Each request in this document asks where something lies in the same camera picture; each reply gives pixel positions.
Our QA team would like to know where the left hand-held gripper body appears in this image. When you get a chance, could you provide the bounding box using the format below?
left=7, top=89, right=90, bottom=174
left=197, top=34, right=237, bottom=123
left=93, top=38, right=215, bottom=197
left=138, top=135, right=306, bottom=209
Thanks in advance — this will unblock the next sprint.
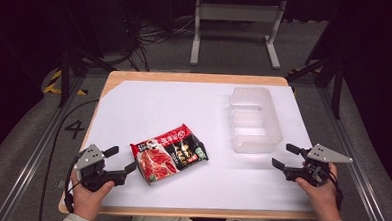
left=72, top=142, right=128, bottom=194

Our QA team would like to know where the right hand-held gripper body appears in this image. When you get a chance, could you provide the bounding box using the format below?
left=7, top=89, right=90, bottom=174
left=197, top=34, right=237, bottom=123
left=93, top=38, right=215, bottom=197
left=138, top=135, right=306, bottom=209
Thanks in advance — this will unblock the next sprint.
left=283, top=141, right=355, bottom=189

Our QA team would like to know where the red and black noodle packet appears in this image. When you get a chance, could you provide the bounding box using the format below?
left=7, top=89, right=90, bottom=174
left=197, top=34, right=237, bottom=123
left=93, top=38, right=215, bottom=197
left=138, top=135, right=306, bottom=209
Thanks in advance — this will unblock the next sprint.
left=128, top=121, right=211, bottom=188

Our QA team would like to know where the clear plastic storage bin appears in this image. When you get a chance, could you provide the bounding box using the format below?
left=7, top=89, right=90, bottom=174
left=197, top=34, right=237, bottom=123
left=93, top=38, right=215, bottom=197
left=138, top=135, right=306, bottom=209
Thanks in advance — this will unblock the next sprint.
left=225, top=85, right=286, bottom=156

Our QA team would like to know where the person's left hand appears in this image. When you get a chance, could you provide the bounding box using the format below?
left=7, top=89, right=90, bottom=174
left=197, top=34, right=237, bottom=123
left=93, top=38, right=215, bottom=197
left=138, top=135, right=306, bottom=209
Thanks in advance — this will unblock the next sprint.
left=68, top=170, right=116, bottom=221

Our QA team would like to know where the person's right hand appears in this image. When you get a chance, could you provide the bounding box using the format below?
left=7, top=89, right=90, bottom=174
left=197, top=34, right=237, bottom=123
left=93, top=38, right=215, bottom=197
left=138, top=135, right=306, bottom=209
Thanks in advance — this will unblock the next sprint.
left=293, top=160, right=345, bottom=221

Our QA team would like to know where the person's left sleeve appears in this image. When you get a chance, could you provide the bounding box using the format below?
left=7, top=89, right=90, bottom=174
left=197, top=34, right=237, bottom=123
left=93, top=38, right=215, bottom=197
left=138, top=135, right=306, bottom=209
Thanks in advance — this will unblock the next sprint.
left=60, top=212, right=99, bottom=221

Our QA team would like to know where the white paper sheet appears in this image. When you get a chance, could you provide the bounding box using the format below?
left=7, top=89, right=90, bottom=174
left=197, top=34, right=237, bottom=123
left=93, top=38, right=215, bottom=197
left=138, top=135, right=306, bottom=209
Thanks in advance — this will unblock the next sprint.
left=67, top=76, right=319, bottom=216

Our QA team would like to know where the black tripod stand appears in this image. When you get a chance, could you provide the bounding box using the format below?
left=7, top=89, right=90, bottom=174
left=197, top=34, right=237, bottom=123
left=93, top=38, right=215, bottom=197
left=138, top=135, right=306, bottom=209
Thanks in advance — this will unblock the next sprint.
left=285, top=4, right=350, bottom=121
left=49, top=0, right=120, bottom=111

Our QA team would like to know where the yellow and black floor tape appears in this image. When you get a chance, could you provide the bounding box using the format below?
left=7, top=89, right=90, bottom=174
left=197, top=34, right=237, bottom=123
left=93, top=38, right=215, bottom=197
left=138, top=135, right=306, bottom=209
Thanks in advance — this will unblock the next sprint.
left=43, top=68, right=90, bottom=97

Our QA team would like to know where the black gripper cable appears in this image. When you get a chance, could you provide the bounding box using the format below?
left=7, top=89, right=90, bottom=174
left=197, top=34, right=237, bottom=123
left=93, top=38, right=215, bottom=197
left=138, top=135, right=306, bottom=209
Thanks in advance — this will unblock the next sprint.
left=323, top=169, right=345, bottom=211
left=62, top=151, right=83, bottom=215

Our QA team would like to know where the bundle of black cables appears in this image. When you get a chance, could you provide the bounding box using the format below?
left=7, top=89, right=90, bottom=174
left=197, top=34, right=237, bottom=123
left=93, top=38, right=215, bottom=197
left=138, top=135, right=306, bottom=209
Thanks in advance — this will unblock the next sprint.
left=115, top=0, right=197, bottom=74

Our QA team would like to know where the grey metal stand frame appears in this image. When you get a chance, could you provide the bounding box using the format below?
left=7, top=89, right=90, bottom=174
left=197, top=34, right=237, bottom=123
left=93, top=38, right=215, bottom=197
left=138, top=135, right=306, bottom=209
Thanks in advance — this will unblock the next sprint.
left=189, top=0, right=288, bottom=71

